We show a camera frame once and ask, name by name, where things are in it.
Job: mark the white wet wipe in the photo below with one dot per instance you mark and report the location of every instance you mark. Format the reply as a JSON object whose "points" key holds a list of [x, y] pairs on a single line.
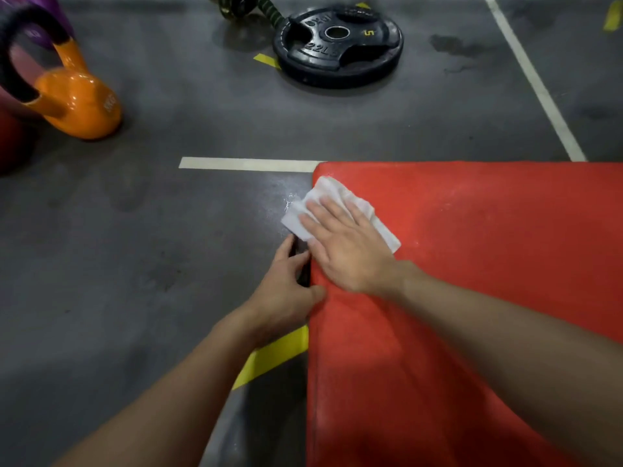
{"points": [[326, 187]]}

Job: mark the long yellow tape strip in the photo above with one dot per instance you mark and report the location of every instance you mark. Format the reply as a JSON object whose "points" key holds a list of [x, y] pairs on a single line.
{"points": [[277, 355]]}

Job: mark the person's right hand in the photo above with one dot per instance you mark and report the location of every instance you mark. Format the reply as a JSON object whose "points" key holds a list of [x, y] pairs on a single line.
{"points": [[355, 252]]}

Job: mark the person's left hand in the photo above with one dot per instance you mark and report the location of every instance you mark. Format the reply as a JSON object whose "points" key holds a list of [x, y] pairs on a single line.
{"points": [[282, 301]]}

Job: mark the orange kettlebell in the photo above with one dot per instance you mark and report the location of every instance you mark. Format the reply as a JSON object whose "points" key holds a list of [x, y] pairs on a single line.
{"points": [[78, 106]]}

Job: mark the purple kettlebell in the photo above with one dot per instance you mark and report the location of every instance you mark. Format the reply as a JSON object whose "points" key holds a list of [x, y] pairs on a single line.
{"points": [[44, 4]]}

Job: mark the gold black dumbbell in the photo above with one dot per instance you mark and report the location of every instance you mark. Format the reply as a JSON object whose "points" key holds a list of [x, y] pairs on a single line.
{"points": [[267, 9]]}

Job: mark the black weight plate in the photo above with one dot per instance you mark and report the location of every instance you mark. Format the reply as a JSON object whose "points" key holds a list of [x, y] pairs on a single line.
{"points": [[340, 58]]}

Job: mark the person's right forearm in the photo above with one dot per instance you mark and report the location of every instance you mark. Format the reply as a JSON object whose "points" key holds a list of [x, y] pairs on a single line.
{"points": [[516, 345]]}

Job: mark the person's left forearm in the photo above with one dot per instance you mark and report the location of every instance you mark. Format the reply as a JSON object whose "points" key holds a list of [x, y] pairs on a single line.
{"points": [[165, 408]]}

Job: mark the red mat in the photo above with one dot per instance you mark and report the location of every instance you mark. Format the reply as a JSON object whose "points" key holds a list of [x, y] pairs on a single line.
{"points": [[486, 213]]}

